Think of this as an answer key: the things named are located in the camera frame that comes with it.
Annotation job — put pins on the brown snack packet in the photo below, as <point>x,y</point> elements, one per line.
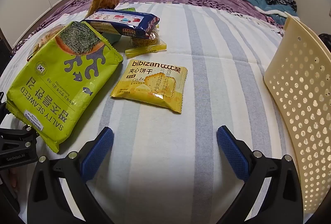
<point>106,0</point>

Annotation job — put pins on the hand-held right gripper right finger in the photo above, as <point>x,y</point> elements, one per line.
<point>230,151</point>

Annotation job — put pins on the dark blue biscuit package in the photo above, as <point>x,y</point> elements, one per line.
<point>121,19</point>

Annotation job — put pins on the clear yellow-edged cake packet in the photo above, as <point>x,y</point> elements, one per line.
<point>144,42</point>

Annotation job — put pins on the green seaweed snack bag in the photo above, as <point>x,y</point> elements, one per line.
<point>57,89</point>

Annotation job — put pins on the small green snack packet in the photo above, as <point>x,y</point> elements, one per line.
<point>128,9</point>

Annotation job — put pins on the blue fleece garment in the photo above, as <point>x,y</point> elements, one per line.
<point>258,2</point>

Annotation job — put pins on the yellow cracker packet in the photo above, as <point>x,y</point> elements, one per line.
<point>150,86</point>

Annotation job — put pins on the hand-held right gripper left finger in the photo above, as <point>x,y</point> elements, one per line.
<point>99,151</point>

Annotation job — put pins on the striped bed sheet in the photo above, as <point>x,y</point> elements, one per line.
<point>206,84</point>

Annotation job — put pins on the cream perforated plastic basket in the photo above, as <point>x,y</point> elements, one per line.
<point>297,84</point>

